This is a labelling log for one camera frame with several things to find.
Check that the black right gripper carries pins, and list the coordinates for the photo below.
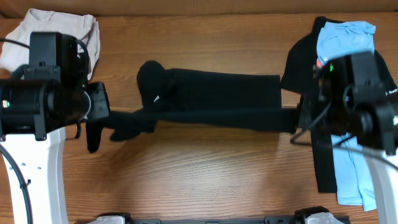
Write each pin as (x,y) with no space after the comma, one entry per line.
(309,106)

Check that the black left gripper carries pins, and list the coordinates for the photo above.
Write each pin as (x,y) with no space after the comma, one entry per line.
(98,101)

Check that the plain black t-shirt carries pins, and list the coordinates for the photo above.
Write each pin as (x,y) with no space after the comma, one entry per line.
(189,96)

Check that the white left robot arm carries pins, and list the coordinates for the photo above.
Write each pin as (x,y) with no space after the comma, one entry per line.
(39,100)

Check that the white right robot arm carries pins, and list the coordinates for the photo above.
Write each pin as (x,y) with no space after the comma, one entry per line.
(349,96)

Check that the black t-shirt with logo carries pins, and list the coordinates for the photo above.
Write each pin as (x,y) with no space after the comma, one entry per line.
(298,73)

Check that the folded white beige trousers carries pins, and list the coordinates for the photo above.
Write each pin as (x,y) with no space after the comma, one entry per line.
(86,28)

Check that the light blue printed t-shirt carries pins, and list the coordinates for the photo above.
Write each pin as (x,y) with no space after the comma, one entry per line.
(353,178)

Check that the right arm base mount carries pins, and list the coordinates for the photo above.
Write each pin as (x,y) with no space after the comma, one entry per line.
(317,215)

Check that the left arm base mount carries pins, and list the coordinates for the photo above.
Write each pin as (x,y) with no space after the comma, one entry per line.
(113,218)

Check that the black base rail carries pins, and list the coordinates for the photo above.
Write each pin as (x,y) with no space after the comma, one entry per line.
(284,219)

